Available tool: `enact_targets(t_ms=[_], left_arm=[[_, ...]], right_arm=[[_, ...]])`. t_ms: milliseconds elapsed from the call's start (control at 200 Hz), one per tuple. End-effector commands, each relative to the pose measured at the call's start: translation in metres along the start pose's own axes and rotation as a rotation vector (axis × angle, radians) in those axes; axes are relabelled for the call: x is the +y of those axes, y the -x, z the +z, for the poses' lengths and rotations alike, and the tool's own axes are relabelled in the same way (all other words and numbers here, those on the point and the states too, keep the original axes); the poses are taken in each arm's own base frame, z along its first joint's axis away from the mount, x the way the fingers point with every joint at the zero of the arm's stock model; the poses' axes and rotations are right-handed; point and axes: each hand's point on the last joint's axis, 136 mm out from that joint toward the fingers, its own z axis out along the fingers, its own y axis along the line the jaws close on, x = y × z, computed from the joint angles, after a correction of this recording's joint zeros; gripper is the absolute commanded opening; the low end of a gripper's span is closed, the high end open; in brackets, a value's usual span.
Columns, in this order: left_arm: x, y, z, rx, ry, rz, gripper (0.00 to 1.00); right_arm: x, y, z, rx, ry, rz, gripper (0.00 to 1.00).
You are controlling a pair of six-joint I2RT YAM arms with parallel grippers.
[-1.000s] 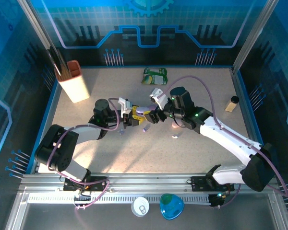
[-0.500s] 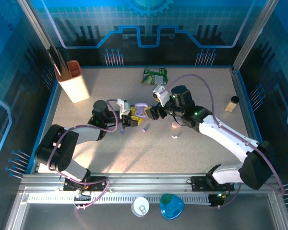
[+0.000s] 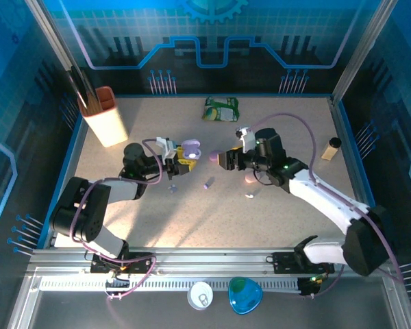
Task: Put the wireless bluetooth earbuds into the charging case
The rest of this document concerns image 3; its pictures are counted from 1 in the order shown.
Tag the lavender earbud charging case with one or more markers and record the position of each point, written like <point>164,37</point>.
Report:
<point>192,145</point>

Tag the mauve earbud charging case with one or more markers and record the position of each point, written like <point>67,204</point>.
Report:
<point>214,156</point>

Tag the pink earbud charging case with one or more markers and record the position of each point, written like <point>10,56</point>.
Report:
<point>249,179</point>

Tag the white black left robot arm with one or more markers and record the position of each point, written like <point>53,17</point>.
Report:
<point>82,209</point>

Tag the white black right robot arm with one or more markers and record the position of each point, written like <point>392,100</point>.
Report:
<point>329,202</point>

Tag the salmon utensil holder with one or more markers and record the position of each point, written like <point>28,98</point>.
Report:
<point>106,127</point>

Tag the green snack bag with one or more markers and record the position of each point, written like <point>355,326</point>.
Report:
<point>221,109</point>

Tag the tan bottle with black cap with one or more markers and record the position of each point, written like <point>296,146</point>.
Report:
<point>329,150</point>

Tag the wooden chopstick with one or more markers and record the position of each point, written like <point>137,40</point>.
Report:
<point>91,103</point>
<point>96,103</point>

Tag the black kitchen utensil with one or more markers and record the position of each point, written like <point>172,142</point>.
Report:
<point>88,84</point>

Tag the white pull-tab can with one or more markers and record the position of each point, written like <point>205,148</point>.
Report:
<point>200,294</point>

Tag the blue triangular plastic container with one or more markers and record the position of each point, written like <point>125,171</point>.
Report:
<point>245,296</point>

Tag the black controller board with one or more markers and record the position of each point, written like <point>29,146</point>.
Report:
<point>308,288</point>

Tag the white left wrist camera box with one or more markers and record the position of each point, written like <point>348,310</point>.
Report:
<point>166,147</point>

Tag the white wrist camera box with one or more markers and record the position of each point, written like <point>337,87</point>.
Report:
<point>247,138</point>
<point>166,147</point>

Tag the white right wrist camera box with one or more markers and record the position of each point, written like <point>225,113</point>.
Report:
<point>247,138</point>

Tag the aluminium table side rail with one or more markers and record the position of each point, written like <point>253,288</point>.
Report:
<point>72,150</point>
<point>344,130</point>

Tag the long aluminium base rail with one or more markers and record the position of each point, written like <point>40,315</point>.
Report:
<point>209,260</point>

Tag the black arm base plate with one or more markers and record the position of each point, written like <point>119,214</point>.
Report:
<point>140,265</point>
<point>284,264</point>

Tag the aluminium corner post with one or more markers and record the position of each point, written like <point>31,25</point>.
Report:
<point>51,41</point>
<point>363,44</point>

